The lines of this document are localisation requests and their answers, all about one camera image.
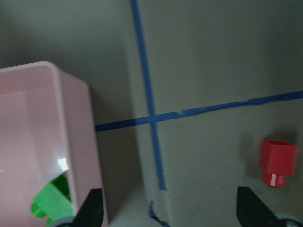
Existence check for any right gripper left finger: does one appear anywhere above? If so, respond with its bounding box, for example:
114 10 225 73
71 188 104 227

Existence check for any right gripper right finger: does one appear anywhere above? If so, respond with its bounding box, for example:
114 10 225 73
236 186 278 227

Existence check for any green toy block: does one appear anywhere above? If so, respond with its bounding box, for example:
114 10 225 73
30 175 74 227

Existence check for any red toy block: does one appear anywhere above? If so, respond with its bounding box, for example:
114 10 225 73
259 140 298 188

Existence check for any pink plastic box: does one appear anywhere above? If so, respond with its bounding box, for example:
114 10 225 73
0 61 103 227

